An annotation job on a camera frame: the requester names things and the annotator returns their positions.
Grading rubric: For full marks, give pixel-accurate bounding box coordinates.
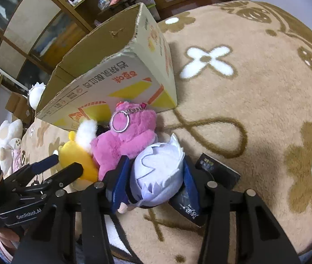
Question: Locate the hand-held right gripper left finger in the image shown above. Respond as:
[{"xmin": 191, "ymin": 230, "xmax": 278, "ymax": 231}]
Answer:
[{"xmin": 13, "ymin": 155, "xmax": 131, "ymax": 264}]

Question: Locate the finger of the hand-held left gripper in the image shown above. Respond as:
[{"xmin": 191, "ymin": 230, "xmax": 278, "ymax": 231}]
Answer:
[
  {"xmin": 13, "ymin": 162, "xmax": 84, "ymax": 196},
  {"xmin": 6, "ymin": 153, "xmax": 60, "ymax": 185}
]

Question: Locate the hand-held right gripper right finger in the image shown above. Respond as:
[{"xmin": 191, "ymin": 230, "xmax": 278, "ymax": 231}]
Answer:
[{"xmin": 182, "ymin": 156, "xmax": 303, "ymax": 264}]

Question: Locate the yellow plush toy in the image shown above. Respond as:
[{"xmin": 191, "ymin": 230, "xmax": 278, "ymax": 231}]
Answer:
[{"xmin": 58, "ymin": 118, "xmax": 102, "ymax": 183}]

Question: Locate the white-haired plush doll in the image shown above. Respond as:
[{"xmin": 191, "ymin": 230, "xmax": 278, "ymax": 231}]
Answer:
[{"xmin": 117, "ymin": 133, "xmax": 185, "ymax": 215}]

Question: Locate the pink plush toy with keyring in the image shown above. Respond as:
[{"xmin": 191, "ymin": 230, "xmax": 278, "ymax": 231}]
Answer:
[{"xmin": 90, "ymin": 102, "xmax": 158, "ymax": 182}]

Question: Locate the printed cardboard box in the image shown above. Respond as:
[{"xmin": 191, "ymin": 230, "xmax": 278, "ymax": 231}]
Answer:
[{"xmin": 35, "ymin": 2, "xmax": 178, "ymax": 132}]

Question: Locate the cream plush toy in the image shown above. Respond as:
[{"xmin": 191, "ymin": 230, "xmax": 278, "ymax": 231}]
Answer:
[{"xmin": 0, "ymin": 119, "xmax": 24, "ymax": 177}]

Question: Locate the black packet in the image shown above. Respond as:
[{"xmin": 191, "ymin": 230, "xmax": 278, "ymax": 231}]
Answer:
[{"xmin": 170, "ymin": 152, "xmax": 241, "ymax": 227}]

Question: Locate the small brown cardboard box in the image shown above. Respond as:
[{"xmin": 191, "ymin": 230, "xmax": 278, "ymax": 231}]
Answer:
[{"xmin": 6, "ymin": 92, "xmax": 35, "ymax": 125}]

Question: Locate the white spiky plush toy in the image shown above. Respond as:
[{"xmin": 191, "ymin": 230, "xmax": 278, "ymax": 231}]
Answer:
[{"xmin": 28, "ymin": 82, "xmax": 46, "ymax": 111}]

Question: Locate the beige floral rug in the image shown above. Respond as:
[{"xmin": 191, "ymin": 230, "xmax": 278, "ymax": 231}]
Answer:
[{"xmin": 21, "ymin": 0, "xmax": 312, "ymax": 264}]

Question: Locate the wooden glass door cabinet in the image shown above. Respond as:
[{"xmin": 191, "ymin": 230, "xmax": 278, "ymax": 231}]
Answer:
[{"xmin": 0, "ymin": 0, "xmax": 90, "ymax": 91}]

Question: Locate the wooden shelf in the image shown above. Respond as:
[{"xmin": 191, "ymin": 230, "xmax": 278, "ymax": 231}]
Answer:
[{"xmin": 26, "ymin": 0, "xmax": 163, "ymax": 35}]

